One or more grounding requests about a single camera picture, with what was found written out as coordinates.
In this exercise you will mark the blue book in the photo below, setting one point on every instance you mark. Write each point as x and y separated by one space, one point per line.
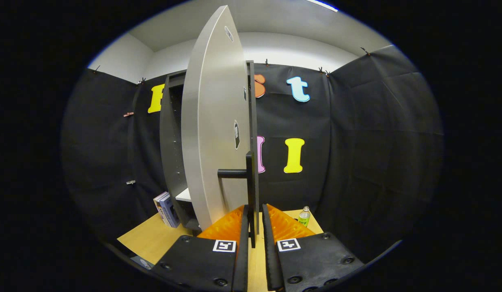
170 211

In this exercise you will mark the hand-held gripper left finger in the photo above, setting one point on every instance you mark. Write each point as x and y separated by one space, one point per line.
240 251

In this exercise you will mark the beige shoe cabinet door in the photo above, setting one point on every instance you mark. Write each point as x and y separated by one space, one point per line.
210 121

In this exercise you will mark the black backdrop cloth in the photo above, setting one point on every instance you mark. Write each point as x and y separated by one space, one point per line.
356 142

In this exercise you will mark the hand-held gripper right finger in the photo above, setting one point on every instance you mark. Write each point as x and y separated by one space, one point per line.
270 251

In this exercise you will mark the long ceiling light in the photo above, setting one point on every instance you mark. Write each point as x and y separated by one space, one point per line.
322 4

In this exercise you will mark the green label plastic bottle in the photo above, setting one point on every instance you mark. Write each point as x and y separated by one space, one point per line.
304 218

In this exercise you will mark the dark grey shoe cabinet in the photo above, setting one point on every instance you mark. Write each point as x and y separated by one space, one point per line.
169 142

